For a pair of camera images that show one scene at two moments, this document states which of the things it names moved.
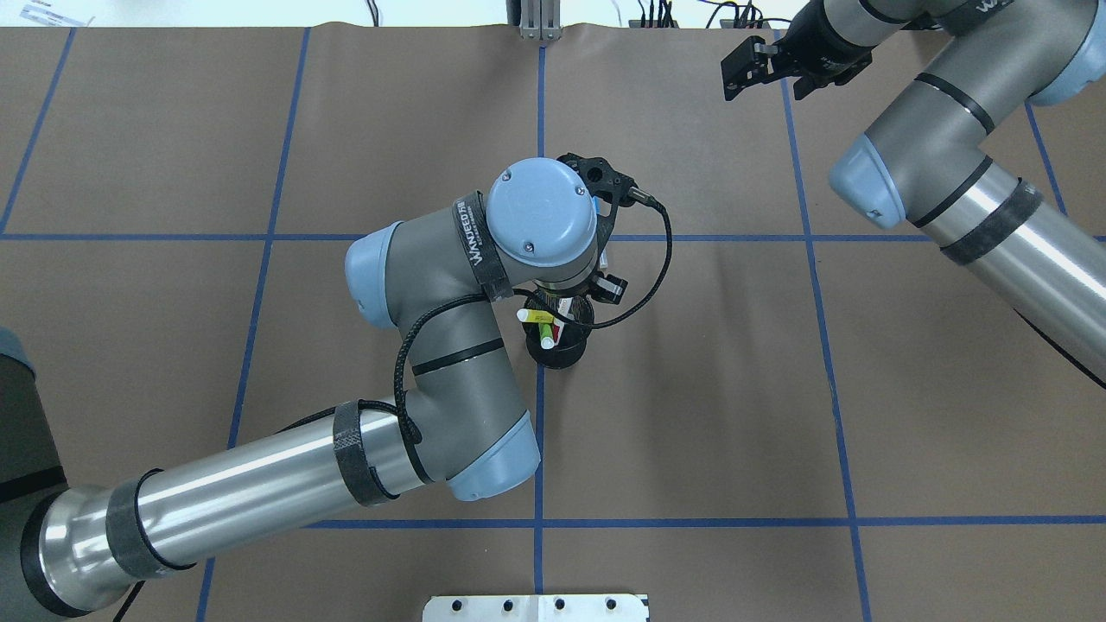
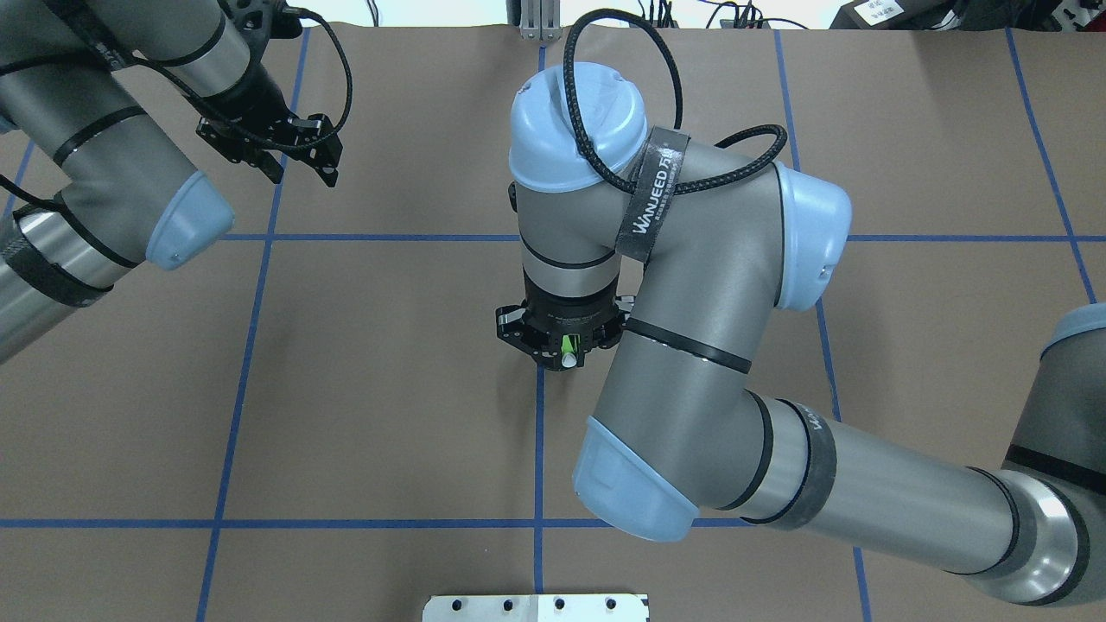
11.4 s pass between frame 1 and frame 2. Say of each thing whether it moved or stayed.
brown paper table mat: stayed
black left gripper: moved
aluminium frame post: stayed
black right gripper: moved
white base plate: stayed
